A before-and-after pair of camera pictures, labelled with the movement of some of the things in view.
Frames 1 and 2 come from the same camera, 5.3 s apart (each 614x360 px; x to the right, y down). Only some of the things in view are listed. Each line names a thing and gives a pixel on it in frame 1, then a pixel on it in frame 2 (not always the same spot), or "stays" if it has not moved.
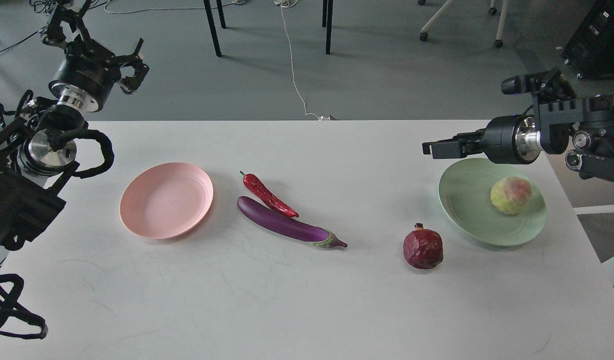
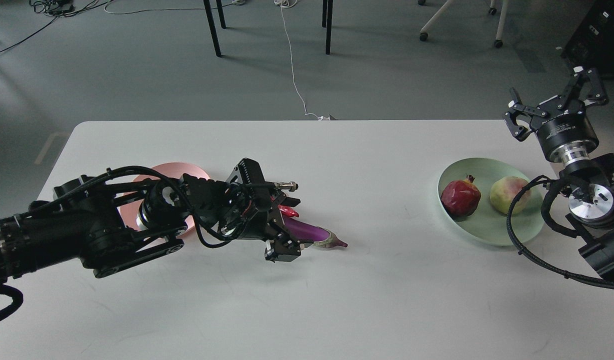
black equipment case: [598, 49] stays
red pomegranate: [423, 248] to [460, 198]
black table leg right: [327, 22] stays
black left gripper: [86, 75] to [242, 206]
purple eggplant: [292, 226] stays
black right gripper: [514, 139] to [563, 126]
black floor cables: [46, 6] stays
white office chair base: [498, 43] stays
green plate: [465, 186] stays
